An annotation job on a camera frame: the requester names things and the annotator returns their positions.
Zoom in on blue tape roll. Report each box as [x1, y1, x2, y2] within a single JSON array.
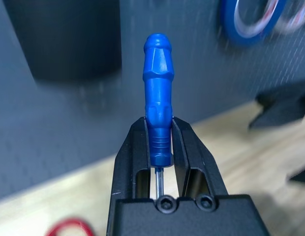
[[219, 0, 289, 48]]

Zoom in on black plastic cup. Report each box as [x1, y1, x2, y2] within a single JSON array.
[[1, 0, 122, 81]]

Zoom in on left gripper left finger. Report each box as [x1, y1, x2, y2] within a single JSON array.
[[110, 117, 155, 201]]

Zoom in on blue screwdriver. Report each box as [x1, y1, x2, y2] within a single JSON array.
[[143, 32, 174, 200]]

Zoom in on dark grey metal pegboard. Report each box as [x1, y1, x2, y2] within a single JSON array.
[[0, 0, 305, 203]]

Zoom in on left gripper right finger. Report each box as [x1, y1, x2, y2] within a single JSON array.
[[170, 117, 229, 199]]

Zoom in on red handled scissors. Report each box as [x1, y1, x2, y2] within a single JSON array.
[[45, 215, 94, 236]]

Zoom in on black tool case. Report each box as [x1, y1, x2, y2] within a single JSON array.
[[249, 80, 305, 130]]

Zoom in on white tape roll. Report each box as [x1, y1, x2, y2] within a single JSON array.
[[273, 0, 305, 34]]

